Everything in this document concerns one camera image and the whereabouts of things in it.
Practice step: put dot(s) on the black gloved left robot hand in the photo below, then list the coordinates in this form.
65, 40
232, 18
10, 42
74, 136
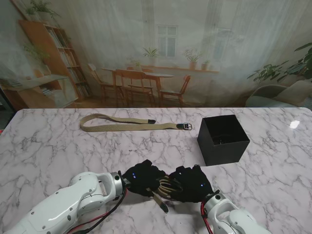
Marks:
143, 179

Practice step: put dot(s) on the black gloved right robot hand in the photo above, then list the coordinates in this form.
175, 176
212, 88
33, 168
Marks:
190, 185

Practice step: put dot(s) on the beige woven belt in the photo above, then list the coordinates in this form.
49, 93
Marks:
168, 187

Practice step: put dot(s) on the black square storage box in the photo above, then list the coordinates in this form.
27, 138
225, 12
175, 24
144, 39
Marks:
224, 153

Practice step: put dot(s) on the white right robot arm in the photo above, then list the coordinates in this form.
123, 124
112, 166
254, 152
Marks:
234, 217

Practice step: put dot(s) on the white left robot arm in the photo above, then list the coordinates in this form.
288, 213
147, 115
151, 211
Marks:
65, 204

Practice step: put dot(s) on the beige woven belt looped end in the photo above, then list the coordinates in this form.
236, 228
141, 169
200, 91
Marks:
146, 127

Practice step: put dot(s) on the printed room scene backdrop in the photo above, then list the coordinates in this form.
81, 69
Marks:
156, 36

